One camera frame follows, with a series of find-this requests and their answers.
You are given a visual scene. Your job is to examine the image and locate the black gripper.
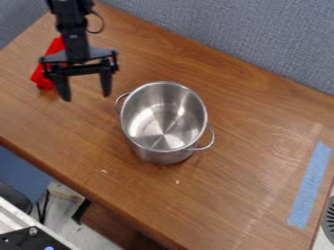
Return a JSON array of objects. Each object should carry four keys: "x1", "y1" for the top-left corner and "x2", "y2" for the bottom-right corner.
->
[{"x1": 39, "y1": 28, "x2": 119, "y2": 102}]

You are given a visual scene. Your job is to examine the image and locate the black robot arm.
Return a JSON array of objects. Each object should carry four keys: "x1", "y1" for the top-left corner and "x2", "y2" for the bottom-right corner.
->
[{"x1": 39, "y1": 0, "x2": 119, "y2": 102}]

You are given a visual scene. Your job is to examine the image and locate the stainless steel pot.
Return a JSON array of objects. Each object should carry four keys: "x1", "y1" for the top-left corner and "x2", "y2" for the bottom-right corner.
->
[{"x1": 115, "y1": 81, "x2": 216, "y2": 165}]

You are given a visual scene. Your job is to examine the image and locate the red rectangular block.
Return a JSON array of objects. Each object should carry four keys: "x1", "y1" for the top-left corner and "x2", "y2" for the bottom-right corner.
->
[{"x1": 30, "y1": 36, "x2": 65, "y2": 90}]

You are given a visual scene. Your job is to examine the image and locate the black round chair base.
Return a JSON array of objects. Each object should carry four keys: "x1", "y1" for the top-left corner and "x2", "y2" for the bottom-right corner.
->
[{"x1": 0, "y1": 182, "x2": 32, "y2": 214}]

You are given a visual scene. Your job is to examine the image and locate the black device bottom left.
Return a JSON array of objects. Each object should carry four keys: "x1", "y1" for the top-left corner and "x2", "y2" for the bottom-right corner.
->
[{"x1": 0, "y1": 227, "x2": 73, "y2": 250}]

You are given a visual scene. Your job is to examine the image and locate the blue tape strip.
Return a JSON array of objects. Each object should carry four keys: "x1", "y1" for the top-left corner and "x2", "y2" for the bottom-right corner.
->
[{"x1": 288, "y1": 142, "x2": 333, "y2": 229}]

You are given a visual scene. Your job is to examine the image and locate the dark fan grille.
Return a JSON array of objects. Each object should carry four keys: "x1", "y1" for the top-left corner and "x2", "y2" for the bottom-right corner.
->
[{"x1": 322, "y1": 196, "x2": 334, "y2": 245}]

